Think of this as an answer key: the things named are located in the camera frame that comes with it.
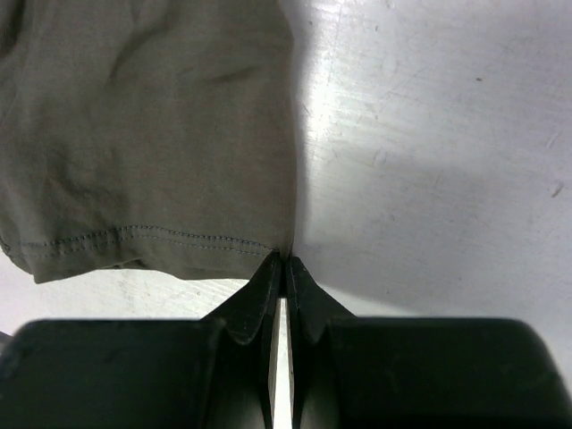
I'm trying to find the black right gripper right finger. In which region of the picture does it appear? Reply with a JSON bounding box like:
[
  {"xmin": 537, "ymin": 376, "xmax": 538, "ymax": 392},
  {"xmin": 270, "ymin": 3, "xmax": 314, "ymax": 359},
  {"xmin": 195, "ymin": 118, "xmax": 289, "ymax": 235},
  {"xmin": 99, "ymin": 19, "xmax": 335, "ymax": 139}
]
[{"xmin": 285, "ymin": 257, "xmax": 354, "ymax": 428}]

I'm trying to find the brown underwear cream waistband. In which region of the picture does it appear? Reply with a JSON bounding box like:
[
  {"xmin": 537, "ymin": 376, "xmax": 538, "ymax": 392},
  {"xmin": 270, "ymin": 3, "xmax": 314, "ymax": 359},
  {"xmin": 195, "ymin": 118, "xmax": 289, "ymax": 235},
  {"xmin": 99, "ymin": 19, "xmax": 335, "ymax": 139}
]
[{"xmin": 1, "ymin": 1, "xmax": 297, "ymax": 282}]

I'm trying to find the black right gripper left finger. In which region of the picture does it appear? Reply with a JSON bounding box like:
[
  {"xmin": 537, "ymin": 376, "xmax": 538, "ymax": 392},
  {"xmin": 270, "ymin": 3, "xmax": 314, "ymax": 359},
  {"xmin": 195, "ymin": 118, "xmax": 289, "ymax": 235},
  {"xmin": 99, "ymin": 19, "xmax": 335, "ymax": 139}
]
[{"xmin": 204, "ymin": 252, "xmax": 282, "ymax": 428}]

